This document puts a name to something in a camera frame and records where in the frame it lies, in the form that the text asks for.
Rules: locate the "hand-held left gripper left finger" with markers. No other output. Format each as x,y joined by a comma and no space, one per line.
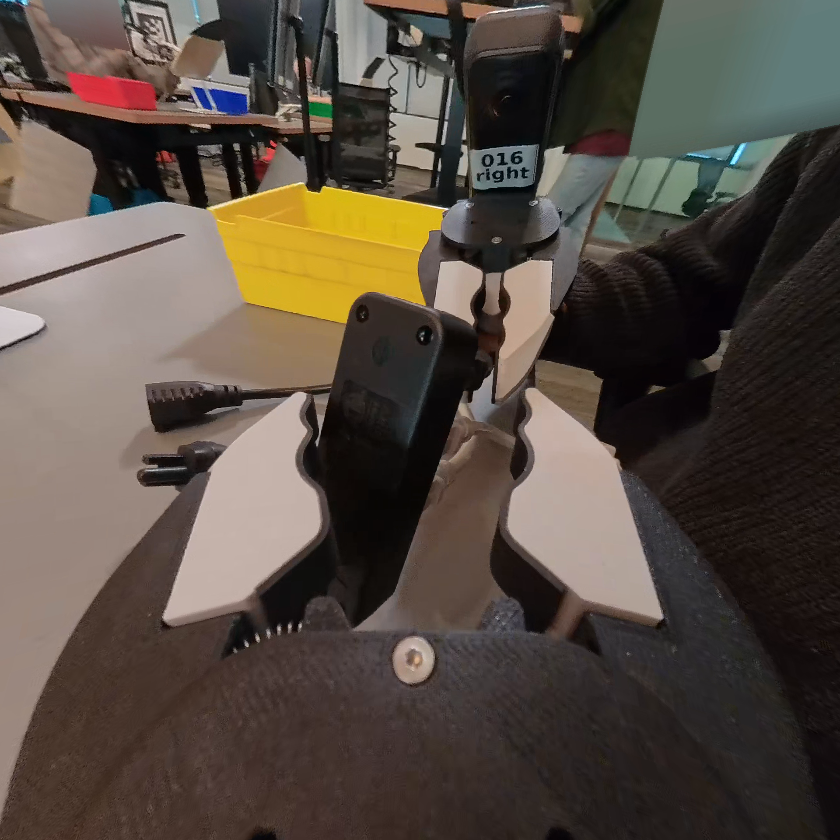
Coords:
256,518

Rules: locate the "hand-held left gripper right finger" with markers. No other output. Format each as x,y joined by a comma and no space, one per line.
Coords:
577,525

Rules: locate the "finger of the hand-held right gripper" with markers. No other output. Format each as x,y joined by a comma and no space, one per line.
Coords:
531,308
456,289

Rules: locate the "black socket block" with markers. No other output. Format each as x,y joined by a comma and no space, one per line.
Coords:
387,420

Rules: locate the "yellow plastic bin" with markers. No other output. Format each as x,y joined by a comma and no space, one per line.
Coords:
315,243

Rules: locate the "grey desk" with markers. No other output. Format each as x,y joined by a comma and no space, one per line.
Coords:
98,328

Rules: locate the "black three-prong plug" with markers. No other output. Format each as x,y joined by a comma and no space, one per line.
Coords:
190,459

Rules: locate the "black mesh office chair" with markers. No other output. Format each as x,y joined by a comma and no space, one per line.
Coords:
361,131

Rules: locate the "person's torso in black sweater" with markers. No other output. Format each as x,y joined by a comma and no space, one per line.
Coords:
754,459

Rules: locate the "white leaning panel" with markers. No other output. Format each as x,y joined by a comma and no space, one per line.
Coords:
52,170
279,167

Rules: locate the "black monitor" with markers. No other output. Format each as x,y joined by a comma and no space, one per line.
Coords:
262,33

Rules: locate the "blue plastic bin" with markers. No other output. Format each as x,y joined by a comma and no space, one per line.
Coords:
223,98

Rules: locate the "wooden work table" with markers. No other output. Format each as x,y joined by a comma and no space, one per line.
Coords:
164,115

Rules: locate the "blue bag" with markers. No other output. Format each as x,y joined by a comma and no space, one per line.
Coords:
118,200

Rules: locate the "framed code sign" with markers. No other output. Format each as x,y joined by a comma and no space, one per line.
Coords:
151,29

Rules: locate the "red parts bin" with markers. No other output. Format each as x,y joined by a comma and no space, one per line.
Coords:
111,88

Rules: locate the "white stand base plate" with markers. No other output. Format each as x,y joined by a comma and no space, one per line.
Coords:
16,325

